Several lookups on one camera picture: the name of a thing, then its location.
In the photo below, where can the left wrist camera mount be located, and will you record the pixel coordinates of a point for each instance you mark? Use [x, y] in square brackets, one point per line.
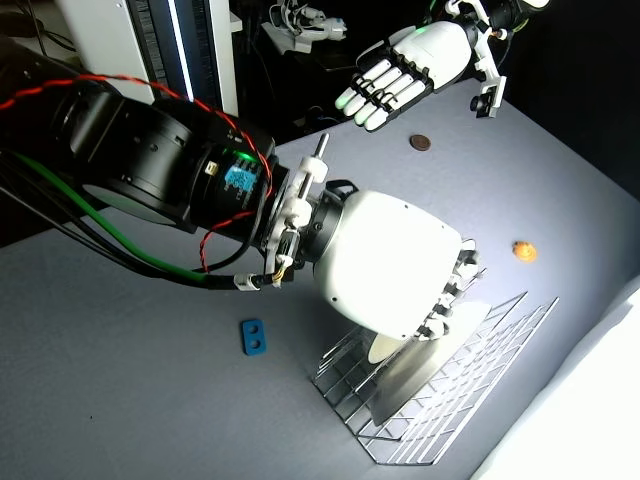
[492, 80]

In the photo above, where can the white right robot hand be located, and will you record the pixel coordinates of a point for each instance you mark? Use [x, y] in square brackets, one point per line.
[390, 260]

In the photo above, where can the small orange spiral toy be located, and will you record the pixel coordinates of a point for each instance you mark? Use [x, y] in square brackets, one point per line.
[525, 251]

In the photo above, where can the blue block with two holes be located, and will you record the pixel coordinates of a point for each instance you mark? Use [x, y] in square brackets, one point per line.
[254, 338]

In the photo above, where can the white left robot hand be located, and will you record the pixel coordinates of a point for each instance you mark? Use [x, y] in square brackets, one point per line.
[430, 55]

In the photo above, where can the spare white robot hand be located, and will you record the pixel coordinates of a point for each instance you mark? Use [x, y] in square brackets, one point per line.
[310, 30]

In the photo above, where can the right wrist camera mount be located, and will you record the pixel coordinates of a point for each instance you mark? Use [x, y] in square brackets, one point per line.
[312, 167]

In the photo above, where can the white robot torso column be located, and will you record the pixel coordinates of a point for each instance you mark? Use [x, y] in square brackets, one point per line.
[110, 45]

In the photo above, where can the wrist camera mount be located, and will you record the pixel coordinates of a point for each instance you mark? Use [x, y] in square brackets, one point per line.
[492, 80]
[312, 167]

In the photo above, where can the round brown embossed biscuit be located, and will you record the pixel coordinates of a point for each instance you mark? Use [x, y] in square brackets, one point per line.
[420, 142]

